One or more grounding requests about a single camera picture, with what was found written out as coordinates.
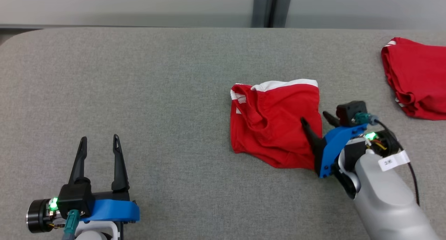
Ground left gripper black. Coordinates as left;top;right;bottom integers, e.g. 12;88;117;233
27;134;131;233

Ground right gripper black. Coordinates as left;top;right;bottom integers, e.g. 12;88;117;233
300;111;402;179

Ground red shorts white trim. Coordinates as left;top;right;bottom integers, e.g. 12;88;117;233
230;79;323;170

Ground red jersey white sleeves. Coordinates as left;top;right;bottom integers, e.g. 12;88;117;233
381;37;446;121

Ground right blue camera mount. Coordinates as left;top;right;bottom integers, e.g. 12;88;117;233
319;123;368;179

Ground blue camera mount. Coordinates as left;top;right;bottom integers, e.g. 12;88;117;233
79;198;140;224
319;123;368;179

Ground left blue camera mount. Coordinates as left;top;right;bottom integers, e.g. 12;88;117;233
79;198;140;224

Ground left camera cable teal plug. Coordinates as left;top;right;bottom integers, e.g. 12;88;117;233
63;209;82;240

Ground white paper cable label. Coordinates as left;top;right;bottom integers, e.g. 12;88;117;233
379;150;411;172

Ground grey cylindrical post foot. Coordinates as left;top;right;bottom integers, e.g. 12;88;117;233
275;0;292;28
252;0;268;28

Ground grey wall base rail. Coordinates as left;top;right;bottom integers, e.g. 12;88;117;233
0;24;147;29

